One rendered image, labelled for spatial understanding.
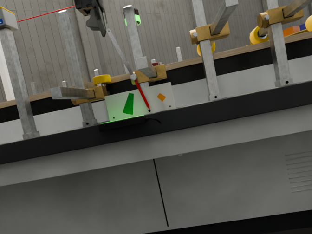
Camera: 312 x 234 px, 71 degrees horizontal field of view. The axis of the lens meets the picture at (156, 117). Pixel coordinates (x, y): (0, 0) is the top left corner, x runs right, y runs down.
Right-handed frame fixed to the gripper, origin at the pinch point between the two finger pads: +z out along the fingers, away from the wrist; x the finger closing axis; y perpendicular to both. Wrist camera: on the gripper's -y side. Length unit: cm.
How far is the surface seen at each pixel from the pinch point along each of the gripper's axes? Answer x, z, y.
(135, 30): -6.1, -0.3, -9.9
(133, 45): -6.1, 5.0, -8.2
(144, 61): 18.6, 16.5, -13.6
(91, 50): -405, -117, 146
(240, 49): -27, 12, -52
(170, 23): -550, -181, -40
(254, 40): -29, 9, -59
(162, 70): -5.3, 16.3, -16.8
